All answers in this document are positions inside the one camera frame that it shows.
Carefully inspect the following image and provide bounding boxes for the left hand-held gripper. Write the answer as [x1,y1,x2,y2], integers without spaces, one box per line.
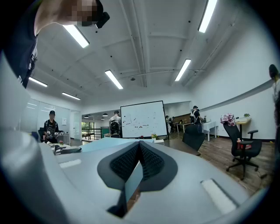
[53,144,83,156]

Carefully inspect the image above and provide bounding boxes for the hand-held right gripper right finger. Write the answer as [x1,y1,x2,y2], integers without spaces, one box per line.
[126,141,252,224]

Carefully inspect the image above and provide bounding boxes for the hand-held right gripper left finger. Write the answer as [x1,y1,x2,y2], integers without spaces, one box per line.
[40,141,140,224]

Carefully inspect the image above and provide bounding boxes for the dark wooden table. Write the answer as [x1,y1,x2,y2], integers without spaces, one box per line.
[163,139,201,157]

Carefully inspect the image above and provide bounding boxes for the black mesh office chair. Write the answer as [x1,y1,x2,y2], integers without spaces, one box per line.
[182,124,206,151]

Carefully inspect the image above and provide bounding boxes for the white-legged brown table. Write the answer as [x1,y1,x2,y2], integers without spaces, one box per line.
[175,122,193,133]

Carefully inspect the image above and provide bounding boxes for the table with white cloth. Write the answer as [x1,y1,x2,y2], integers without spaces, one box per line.
[201,121,219,142]

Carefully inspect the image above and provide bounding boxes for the long ceiling light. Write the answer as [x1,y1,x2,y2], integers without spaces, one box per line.
[197,0,218,34]
[28,77,48,88]
[61,92,81,101]
[175,58,192,82]
[63,24,90,49]
[105,70,124,90]

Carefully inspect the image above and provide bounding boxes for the black office chair with armrests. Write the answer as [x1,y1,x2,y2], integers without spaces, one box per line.
[223,122,263,180]

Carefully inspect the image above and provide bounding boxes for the red book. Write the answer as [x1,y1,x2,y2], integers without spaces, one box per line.
[237,142,252,151]

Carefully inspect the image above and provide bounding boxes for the large whiteboard on stand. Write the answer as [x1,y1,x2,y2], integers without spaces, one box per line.
[120,100,169,140]

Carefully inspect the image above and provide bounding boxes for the person's dark shirt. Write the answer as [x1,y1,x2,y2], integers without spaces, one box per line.
[2,0,39,89]

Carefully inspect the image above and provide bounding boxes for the person's head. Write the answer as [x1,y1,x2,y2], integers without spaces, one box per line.
[34,0,99,37]

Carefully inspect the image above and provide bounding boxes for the black head-worn camera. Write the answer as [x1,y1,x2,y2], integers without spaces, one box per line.
[95,0,111,29]

